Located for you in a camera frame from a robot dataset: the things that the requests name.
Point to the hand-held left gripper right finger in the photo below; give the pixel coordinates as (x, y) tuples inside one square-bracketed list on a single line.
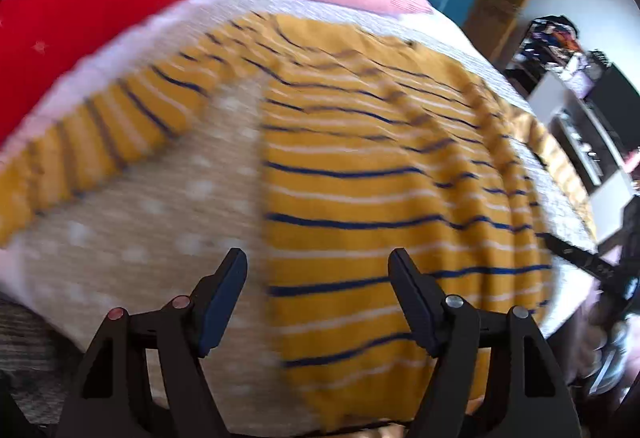
[(415, 303)]

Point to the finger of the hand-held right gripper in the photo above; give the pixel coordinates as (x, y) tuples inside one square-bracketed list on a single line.
[(575, 255)]

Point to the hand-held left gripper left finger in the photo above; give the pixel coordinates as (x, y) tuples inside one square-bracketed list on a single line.
[(222, 303)]

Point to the yellow striped sweater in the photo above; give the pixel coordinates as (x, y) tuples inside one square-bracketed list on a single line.
[(360, 198)]

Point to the bed with beige spread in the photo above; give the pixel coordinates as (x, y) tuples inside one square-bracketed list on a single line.
[(150, 218)]

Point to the white shelf unit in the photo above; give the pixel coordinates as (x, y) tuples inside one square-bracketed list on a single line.
[(560, 92)]

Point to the black box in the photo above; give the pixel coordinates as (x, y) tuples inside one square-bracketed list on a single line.
[(617, 92)]

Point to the grey knitted cloth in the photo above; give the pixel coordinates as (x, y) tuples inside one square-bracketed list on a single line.
[(35, 358)]

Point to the clutter of colourful items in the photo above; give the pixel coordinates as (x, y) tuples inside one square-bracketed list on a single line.
[(547, 42)]

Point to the red pillow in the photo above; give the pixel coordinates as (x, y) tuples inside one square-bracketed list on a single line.
[(90, 17)]

